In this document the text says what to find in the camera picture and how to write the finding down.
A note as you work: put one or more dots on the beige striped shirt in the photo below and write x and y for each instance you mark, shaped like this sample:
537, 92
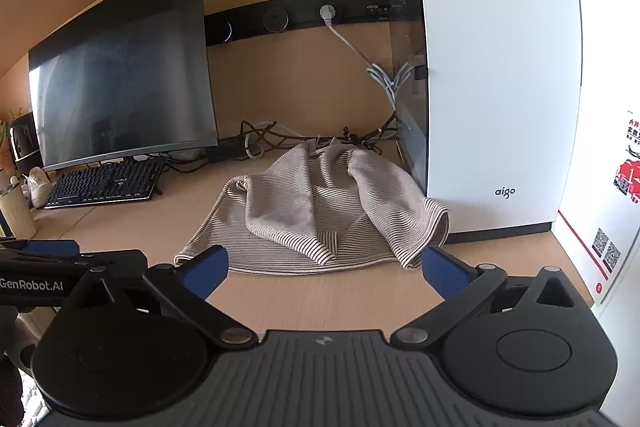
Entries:
300, 217

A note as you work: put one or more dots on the black curved computer monitor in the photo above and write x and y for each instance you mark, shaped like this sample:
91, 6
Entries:
125, 72

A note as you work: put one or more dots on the small white figure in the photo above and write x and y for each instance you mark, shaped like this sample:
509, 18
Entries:
39, 187

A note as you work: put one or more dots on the black keyboard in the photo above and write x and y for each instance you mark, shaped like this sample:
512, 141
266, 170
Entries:
105, 182

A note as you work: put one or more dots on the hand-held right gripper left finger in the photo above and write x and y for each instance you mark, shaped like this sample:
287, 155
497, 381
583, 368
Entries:
205, 272

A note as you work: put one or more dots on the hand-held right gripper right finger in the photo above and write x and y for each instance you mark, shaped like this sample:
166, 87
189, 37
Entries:
442, 274

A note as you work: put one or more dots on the white and red wall poster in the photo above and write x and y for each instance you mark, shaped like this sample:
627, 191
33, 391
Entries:
617, 217

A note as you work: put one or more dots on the beige cup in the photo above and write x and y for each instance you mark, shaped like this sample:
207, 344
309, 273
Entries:
17, 214

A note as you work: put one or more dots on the small black box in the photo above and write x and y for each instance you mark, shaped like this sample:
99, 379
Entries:
24, 142

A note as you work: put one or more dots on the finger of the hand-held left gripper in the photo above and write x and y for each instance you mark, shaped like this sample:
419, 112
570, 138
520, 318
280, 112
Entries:
122, 259
50, 247

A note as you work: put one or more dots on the black wall socket panel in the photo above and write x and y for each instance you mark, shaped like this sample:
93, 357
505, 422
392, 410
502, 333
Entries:
300, 14

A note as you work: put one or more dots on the white computer case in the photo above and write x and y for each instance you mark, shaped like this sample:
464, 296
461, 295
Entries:
500, 72

